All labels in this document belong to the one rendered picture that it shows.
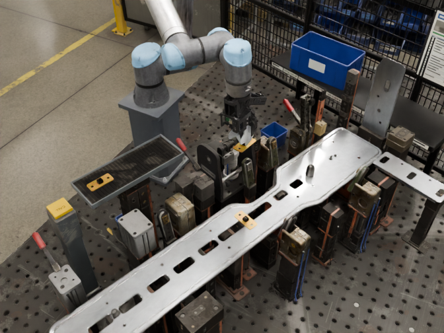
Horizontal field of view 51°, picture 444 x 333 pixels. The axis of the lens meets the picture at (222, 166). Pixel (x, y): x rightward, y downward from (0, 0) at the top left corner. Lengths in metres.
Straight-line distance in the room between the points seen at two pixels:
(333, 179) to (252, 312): 0.58
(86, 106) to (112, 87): 0.32
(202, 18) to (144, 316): 3.23
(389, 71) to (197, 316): 1.14
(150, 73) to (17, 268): 0.93
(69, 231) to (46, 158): 2.01
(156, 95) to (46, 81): 2.51
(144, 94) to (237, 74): 0.71
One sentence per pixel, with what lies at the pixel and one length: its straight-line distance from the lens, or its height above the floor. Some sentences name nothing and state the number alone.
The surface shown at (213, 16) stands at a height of 0.41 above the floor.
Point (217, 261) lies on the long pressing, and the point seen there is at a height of 1.00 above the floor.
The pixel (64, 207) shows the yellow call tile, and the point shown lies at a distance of 1.54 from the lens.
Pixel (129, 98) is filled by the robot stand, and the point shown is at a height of 1.10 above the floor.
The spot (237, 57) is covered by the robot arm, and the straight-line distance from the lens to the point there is 1.28.
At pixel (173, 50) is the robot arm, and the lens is 1.34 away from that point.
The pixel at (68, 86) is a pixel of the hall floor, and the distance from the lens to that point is 4.24.
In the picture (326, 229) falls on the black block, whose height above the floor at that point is 0.91.
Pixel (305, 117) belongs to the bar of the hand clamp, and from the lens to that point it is 1.87.
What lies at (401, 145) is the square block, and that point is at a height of 1.03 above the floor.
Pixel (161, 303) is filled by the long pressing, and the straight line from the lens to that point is 1.46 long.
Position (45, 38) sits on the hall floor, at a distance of 5.05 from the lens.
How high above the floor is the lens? 2.26
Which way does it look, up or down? 44 degrees down
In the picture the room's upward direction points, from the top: straight up
